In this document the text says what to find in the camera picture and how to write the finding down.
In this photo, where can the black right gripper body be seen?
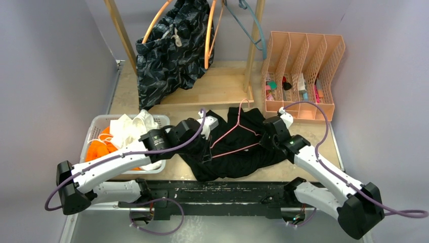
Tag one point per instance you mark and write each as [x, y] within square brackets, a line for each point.
[267, 142]

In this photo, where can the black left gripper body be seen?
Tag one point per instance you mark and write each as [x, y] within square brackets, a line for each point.
[200, 145]

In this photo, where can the black shorts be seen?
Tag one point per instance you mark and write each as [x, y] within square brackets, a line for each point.
[238, 154]

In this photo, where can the white plastic basket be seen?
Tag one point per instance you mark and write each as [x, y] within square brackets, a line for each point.
[101, 122]

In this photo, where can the pink plastic file organizer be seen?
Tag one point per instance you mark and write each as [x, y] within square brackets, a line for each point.
[303, 66]

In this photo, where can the white shorts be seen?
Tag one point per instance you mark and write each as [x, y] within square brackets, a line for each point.
[143, 121]

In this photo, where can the orange hanger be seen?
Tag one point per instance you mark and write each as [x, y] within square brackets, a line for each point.
[210, 41]
[155, 19]

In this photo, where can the orange shorts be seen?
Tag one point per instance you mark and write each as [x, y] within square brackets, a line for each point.
[97, 147]

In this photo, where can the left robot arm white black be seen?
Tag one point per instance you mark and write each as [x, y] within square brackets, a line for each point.
[82, 185]

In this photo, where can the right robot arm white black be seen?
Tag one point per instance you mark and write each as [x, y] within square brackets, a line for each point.
[355, 206]

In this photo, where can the dark camouflage shorts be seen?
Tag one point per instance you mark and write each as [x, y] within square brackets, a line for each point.
[172, 57]

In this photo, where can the pink small bottle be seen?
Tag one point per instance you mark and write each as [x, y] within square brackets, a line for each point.
[269, 93]

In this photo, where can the green small item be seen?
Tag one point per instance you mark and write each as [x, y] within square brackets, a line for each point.
[272, 85]

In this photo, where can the wooden clothes rack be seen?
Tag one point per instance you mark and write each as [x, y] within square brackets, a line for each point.
[221, 87]

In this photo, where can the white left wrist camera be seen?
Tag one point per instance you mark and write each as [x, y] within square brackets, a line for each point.
[210, 123]

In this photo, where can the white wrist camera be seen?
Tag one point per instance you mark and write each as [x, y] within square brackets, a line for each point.
[210, 123]
[286, 117]

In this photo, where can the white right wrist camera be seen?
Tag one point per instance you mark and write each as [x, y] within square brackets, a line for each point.
[286, 117]

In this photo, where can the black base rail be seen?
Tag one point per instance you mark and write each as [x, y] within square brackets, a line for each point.
[224, 198]

